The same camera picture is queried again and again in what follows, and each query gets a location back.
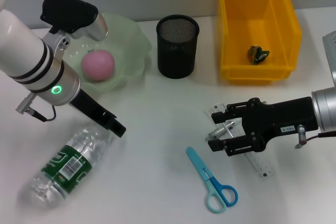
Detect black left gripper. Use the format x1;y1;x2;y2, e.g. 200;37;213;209
68;88;127;138

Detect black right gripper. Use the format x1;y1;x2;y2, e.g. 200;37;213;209
207;96;319;157

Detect clear green-label water bottle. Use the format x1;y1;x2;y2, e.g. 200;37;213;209
18;125;119;208

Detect pink toy peach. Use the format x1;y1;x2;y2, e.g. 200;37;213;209
80;50;116;81

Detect green plastic wrapper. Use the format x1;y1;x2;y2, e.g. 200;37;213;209
248;45;270;66

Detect silver pen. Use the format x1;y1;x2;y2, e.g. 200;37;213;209
204;120;242;142

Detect transparent plastic ruler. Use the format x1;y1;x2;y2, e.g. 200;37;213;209
211;102;277;180

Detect blue scissors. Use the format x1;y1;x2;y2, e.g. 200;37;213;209
185;146;239;214

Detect green wavy glass fruit plate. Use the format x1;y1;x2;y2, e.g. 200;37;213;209
62;13;153;93

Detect black mesh pen holder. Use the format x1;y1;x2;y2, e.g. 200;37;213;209
156;15;200;80

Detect yellow plastic bin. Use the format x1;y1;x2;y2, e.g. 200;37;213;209
216;0;302;86

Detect right arm cable with plug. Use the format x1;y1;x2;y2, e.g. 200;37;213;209
293;124;336;149

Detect arm cable with plug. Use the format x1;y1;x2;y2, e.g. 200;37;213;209
16;92;57;122
293;124;336;149

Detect left arm cable with plug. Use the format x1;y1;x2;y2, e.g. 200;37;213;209
16;92;57;122

